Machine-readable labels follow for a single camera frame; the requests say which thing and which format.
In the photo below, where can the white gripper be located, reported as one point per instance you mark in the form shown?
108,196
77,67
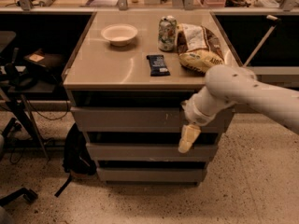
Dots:
196,115

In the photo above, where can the grey top drawer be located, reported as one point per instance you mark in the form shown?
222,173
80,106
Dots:
129,119

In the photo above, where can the grey drawer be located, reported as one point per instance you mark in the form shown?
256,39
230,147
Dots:
129,119
155,175
115,152

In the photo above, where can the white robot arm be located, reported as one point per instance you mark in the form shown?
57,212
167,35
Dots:
226,86

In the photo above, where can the grey bottom drawer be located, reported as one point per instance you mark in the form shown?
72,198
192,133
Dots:
155,175

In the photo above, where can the grey drawer cabinet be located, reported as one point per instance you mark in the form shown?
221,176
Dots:
103,75

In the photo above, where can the grey middle drawer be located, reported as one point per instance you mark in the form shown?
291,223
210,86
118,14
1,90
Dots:
115,152

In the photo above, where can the dark blue snack bar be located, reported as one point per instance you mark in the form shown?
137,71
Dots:
157,66

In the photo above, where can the yellow brown chip bag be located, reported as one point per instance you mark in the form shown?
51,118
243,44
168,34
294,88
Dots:
198,48

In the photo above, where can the green white soda can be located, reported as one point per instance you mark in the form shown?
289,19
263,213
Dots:
167,33

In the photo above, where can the black backpack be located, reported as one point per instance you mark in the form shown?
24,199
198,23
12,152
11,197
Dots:
77,161

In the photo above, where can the white paper bowl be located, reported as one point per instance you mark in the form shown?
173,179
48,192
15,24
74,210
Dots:
119,35

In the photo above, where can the grey stick with cap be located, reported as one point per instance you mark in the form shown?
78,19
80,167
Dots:
274,22

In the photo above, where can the black bag with tag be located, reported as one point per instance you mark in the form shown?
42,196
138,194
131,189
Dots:
45,65

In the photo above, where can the office chair base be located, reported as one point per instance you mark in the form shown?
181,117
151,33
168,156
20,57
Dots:
29,195

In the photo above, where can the black headphones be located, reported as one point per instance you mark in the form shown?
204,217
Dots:
20,81

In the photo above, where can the black side table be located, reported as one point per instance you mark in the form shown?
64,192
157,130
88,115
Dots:
18,104

